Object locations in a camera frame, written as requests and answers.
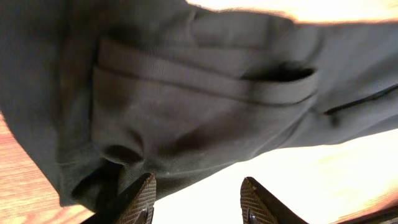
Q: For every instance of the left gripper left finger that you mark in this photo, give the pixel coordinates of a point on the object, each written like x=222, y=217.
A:
x=135, y=205

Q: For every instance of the black polo shirt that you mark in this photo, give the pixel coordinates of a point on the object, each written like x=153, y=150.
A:
x=100, y=92

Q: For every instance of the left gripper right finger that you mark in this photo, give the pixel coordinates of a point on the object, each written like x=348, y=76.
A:
x=259, y=206

